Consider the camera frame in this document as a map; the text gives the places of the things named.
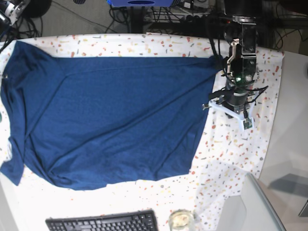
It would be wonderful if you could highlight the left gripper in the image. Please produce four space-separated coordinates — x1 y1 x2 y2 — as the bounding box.
208 88 253 113

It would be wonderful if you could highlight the dark blue t-shirt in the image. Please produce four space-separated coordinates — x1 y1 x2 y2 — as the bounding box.
0 42 217 190

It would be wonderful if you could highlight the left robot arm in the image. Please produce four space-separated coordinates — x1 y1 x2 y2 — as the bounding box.
205 0 262 114

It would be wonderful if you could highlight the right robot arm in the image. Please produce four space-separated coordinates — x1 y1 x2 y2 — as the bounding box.
0 0 30 26

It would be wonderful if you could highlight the terrazzo patterned tablecloth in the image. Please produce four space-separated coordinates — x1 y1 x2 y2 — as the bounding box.
0 33 284 231

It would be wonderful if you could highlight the black computer keyboard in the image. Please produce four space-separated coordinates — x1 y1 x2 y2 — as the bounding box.
45 210 158 231

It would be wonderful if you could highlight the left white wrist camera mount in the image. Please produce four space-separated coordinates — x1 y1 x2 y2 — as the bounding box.
202 93 259 130

